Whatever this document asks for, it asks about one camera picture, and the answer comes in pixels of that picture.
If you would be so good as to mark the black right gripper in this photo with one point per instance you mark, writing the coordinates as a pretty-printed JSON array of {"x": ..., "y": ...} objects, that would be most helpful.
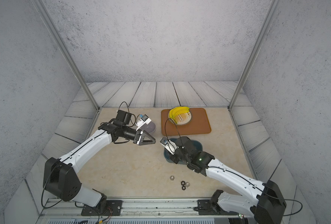
[{"x": 174, "y": 158}]

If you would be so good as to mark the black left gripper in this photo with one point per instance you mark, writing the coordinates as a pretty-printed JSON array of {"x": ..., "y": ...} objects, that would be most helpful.
[{"x": 139, "y": 139}]

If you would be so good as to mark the teal plastic storage box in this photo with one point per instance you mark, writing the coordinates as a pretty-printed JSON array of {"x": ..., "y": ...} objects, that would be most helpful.
[{"x": 197, "y": 145}]

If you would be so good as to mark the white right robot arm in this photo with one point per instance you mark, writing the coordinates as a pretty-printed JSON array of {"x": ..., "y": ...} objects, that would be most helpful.
[{"x": 262, "y": 201}]

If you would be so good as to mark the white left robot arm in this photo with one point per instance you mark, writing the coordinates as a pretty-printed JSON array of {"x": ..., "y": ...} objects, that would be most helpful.
[{"x": 60, "y": 175}]

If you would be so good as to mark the lilac ceramic bowl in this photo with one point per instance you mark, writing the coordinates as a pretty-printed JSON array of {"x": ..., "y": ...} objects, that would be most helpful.
[{"x": 150, "y": 128}]

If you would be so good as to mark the brown rectangular mat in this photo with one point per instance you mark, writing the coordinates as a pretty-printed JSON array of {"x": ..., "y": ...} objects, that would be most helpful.
[{"x": 199, "y": 123}]

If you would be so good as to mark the patterned plate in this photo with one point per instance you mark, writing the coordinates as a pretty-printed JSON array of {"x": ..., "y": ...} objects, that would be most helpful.
[{"x": 181, "y": 119}]

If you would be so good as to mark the yellow banana bunch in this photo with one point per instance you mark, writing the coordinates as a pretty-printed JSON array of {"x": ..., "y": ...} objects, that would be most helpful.
[{"x": 178, "y": 110}]

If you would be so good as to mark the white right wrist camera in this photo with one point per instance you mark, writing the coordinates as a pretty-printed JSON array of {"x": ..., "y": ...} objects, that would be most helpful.
[{"x": 168, "y": 145}]

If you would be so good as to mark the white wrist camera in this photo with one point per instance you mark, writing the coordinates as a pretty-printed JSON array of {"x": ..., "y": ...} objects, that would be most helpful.
[
  {"x": 143, "y": 122},
  {"x": 168, "y": 145}
]

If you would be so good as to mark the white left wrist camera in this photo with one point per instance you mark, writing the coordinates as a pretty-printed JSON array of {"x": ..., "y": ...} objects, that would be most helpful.
[{"x": 143, "y": 122}]

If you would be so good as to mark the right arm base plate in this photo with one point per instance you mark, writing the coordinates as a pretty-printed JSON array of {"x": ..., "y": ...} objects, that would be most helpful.
[{"x": 205, "y": 207}]

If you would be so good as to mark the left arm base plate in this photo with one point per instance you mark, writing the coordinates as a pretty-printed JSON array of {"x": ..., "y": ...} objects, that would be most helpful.
[{"x": 104, "y": 208}]

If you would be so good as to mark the aluminium front rail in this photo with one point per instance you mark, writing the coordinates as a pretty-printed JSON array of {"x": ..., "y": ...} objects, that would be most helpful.
[{"x": 139, "y": 208}]

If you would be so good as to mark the right aluminium frame post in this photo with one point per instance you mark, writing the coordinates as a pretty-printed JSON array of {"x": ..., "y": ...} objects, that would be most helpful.
[{"x": 257, "y": 46}]

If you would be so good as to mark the aluminium frame post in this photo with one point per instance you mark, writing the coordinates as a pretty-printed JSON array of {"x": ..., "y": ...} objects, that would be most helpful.
[
  {"x": 257, "y": 46},
  {"x": 41, "y": 9}
]

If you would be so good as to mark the left aluminium frame post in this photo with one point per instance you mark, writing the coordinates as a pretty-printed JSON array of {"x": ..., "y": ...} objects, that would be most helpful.
[{"x": 41, "y": 9}]

